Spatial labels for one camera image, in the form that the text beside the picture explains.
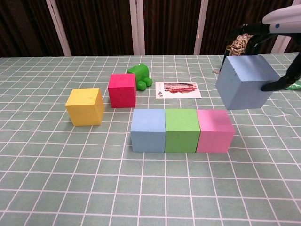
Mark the green foil packet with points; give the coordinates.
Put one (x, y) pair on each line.
(295, 86)

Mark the red cube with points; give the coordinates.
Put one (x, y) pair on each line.
(121, 94)

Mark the blue cube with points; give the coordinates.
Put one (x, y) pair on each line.
(247, 87)
(147, 134)

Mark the pink cube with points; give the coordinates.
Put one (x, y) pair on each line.
(214, 139)

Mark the green checkered tablecloth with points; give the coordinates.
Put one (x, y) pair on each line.
(141, 183)

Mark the dark brown curtain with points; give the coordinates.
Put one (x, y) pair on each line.
(98, 23)

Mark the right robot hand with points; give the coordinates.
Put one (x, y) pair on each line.
(287, 21)

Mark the yellow cube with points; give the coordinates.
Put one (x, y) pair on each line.
(82, 110)

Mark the white double frame post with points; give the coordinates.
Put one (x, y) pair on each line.
(137, 23)

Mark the green cube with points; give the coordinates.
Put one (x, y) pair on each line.
(181, 134)

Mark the green plastic toy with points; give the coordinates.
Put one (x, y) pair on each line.
(141, 73)

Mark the white picture card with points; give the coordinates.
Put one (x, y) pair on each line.
(164, 94)

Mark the dark green gift box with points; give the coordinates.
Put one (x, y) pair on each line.
(224, 58)

